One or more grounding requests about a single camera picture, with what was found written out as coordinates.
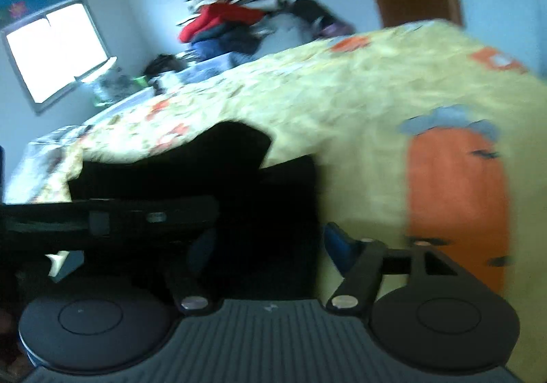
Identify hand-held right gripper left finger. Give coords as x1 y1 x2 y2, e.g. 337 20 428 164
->
164 229 221 316

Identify black backpack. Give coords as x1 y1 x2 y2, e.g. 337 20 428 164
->
290 0 340 32

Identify black pants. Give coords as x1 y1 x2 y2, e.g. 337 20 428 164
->
68 120 328 300

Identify blue checkered blanket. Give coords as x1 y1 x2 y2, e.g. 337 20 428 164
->
151 51 246 93

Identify grey floral pillow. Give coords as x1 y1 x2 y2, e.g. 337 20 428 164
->
91 64 138 105

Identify grey framed window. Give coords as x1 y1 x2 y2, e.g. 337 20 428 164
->
1 0 119 115

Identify purple bag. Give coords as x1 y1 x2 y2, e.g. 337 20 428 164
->
320 21 356 40

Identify dark bag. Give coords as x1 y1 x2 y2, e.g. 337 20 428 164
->
143 53 189 81

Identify white grey quilt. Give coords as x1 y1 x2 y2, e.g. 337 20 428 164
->
3 124 92 205

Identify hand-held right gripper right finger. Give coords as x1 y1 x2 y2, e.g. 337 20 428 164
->
325 224 468 317

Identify yellow printed bed sheet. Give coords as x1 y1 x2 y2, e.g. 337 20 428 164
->
4 19 547 371

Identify pile of clothes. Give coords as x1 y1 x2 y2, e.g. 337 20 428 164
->
177 0 295 64

